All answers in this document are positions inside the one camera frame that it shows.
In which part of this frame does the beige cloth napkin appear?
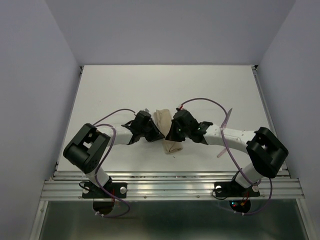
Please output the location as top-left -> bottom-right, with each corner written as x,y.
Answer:
153,109 -> 183,155

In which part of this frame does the pink handled fork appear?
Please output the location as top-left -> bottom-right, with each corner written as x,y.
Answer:
216,147 -> 228,158

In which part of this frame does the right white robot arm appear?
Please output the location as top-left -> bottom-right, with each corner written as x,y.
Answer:
165,109 -> 289,195

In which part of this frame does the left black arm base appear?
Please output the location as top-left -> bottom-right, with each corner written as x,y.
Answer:
78,181 -> 128,199

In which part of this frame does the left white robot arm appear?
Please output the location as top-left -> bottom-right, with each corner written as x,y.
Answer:
63,110 -> 165,197

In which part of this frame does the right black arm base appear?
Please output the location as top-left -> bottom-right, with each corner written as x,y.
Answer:
211,177 -> 260,200

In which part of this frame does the pink handled knife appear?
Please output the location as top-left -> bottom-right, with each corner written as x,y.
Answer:
221,108 -> 233,129

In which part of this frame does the aluminium front rail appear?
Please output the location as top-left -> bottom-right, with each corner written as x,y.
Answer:
29,170 -> 311,240

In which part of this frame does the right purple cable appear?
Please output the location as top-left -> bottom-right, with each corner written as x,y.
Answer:
178,97 -> 274,217

